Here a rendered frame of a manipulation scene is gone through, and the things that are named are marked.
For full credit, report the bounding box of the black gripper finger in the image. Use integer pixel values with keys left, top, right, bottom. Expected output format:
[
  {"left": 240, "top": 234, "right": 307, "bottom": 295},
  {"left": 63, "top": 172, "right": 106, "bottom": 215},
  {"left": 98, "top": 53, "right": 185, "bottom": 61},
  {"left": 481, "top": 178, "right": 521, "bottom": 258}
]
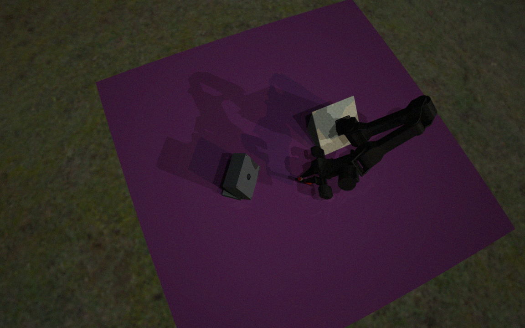
[
  {"left": 301, "top": 176, "right": 320, "bottom": 186},
  {"left": 300, "top": 164, "right": 315, "bottom": 178}
]

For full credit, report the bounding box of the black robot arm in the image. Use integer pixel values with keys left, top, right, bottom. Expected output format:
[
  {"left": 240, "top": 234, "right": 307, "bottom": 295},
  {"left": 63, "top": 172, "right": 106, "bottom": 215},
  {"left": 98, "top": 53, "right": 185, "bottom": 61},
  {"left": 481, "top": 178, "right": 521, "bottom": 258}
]
[{"left": 312, "top": 95, "right": 438, "bottom": 191}]

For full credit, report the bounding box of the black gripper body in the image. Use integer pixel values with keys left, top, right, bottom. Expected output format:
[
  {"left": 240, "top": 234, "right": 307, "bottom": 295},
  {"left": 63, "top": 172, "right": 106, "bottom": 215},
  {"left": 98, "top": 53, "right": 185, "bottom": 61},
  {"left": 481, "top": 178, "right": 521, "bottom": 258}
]
[{"left": 311, "top": 146, "right": 339, "bottom": 200}]

